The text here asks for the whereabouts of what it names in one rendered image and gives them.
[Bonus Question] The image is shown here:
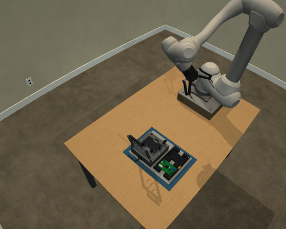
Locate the green circuit board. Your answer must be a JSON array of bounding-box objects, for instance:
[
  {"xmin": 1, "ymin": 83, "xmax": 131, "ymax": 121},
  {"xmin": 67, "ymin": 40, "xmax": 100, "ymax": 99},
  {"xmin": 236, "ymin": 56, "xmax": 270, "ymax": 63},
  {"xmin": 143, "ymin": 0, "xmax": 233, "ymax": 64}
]
[{"xmin": 158, "ymin": 159, "xmax": 177, "ymax": 176}]

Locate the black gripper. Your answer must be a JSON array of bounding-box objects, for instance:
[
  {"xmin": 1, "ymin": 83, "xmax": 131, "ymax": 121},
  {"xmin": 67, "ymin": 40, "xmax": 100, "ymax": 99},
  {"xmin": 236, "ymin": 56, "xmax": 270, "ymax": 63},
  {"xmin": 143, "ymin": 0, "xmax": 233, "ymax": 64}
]
[{"xmin": 182, "ymin": 65, "xmax": 215, "ymax": 102}]

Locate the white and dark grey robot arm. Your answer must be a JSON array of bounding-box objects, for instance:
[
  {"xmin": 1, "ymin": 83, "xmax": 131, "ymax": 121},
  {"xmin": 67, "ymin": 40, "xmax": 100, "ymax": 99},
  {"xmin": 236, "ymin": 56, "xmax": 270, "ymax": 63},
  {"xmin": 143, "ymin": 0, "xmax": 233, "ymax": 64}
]
[{"xmin": 161, "ymin": 0, "xmax": 284, "ymax": 108}]

